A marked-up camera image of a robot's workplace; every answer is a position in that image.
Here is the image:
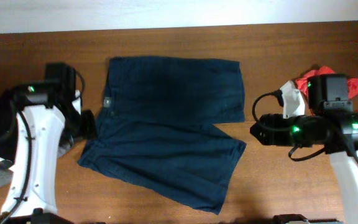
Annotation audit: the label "left black cable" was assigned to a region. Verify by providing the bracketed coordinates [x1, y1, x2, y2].
[0, 68, 86, 224]

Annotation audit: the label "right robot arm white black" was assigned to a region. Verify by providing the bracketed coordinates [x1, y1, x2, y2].
[250, 73, 358, 223]

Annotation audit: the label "red mesh garment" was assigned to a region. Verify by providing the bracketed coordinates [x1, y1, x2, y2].
[295, 66, 358, 99]

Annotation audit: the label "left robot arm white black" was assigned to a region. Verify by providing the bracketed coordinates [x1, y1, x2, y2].
[0, 62, 97, 223]

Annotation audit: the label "navy blue shorts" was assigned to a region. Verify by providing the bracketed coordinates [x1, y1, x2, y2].
[78, 56, 246, 214]

